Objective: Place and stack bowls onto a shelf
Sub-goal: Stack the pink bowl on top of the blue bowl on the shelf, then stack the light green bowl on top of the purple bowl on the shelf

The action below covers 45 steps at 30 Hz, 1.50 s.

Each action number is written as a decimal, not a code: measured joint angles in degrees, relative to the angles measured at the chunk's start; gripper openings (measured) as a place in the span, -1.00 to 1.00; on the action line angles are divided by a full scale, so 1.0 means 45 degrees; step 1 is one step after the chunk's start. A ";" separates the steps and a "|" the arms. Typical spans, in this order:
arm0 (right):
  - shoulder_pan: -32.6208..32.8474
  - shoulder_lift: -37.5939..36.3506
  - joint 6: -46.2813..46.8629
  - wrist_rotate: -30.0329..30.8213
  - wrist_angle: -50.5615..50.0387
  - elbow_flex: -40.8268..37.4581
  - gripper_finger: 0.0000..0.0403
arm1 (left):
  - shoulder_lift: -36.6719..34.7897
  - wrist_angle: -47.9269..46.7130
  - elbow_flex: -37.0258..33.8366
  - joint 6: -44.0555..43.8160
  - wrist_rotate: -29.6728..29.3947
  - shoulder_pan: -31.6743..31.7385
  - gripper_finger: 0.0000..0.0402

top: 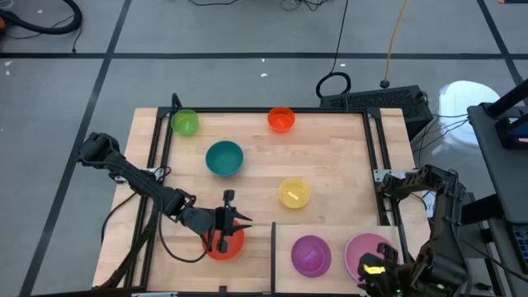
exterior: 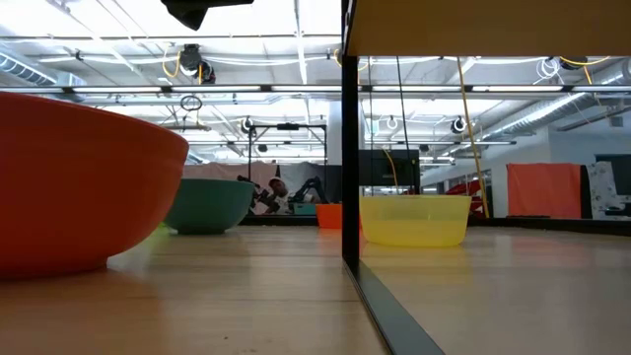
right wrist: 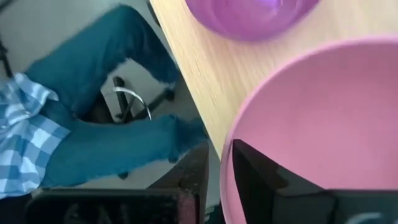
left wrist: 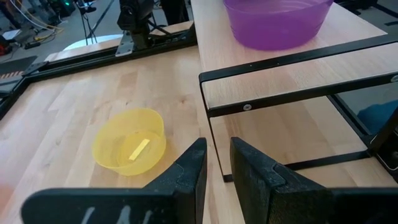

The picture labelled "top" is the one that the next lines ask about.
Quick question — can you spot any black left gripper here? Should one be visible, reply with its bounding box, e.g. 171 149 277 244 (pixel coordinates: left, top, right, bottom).
181 189 254 255

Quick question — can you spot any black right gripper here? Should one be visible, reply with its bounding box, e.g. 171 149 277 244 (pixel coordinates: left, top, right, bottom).
356 242 414 297

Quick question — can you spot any coral red bowl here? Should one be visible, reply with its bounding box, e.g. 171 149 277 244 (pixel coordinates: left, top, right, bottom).
201 218 246 262

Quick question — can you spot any pink bowl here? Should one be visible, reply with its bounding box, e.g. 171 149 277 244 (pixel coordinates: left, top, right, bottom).
343 231 400 286

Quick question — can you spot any yellow translucent bowl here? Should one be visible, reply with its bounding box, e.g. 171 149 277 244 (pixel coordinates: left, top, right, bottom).
277 177 312 210

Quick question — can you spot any teal bowl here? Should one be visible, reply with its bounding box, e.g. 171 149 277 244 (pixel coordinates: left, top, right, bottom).
205 139 245 178

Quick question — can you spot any purple translucent bowl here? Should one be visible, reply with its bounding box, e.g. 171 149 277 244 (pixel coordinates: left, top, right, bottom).
290 234 333 279

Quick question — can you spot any orange translucent bowl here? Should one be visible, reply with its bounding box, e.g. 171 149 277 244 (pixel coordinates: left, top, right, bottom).
266 106 297 134

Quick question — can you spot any green translucent bowl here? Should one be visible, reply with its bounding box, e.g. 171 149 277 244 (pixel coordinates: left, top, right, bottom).
169 108 200 138

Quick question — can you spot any grey equipment cart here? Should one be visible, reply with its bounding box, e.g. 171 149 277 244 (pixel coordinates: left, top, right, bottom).
466 78 528 297

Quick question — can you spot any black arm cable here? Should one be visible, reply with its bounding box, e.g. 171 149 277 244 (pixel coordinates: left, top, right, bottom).
100 191 139 245
158 204 218 264

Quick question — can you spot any black aluminium table frame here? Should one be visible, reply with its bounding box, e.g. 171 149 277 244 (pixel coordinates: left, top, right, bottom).
98 92 413 297

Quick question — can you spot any yellow cable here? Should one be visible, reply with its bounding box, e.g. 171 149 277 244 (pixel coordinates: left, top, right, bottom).
379 0 410 89

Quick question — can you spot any thick black hose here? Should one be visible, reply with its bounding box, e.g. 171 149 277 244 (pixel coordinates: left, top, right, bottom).
0 0 83 35

